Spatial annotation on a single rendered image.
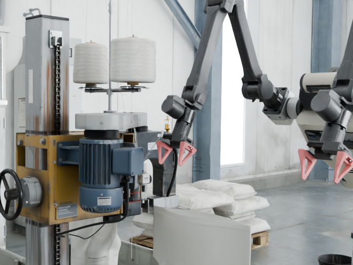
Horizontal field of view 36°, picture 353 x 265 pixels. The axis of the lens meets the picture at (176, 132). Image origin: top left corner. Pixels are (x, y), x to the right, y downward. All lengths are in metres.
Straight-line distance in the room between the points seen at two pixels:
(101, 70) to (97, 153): 0.43
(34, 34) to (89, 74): 0.26
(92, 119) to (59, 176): 0.27
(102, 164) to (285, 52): 8.37
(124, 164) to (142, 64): 0.36
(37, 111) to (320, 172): 9.10
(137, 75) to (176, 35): 6.07
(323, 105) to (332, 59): 9.08
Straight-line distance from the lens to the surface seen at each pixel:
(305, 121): 2.15
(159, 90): 7.69
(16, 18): 5.34
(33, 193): 1.96
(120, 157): 1.81
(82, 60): 2.14
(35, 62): 2.01
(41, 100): 1.98
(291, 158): 10.26
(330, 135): 1.47
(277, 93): 2.22
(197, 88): 1.89
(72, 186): 2.00
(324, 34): 10.79
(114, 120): 1.81
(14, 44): 5.30
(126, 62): 1.91
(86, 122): 1.82
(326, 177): 10.72
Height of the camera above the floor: 1.45
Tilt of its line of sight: 3 degrees down
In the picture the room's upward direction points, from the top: 1 degrees clockwise
